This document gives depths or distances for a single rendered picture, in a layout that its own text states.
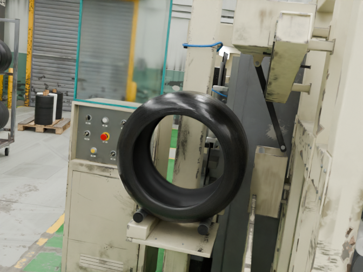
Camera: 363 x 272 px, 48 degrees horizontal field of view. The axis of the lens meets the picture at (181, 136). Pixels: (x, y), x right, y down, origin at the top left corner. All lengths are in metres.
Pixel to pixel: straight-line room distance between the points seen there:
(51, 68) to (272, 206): 9.85
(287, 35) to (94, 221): 1.80
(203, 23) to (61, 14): 9.49
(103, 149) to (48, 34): 9.01
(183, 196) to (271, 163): 0.44
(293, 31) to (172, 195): 1.04
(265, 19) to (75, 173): 1.65
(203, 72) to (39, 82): 9.72
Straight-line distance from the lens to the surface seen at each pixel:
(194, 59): 1.97
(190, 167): 2.02
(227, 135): 1.59
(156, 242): 1.79
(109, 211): 2.57
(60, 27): 11.32
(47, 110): 8.07
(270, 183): 1.94
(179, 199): 1.95
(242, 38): 1.33
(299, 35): 1.23
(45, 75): 11.45
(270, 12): 1.34
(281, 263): 2.09
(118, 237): 2.61
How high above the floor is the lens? 1.55
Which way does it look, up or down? 10 degrees down
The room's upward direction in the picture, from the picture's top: 7 degrees clockwise
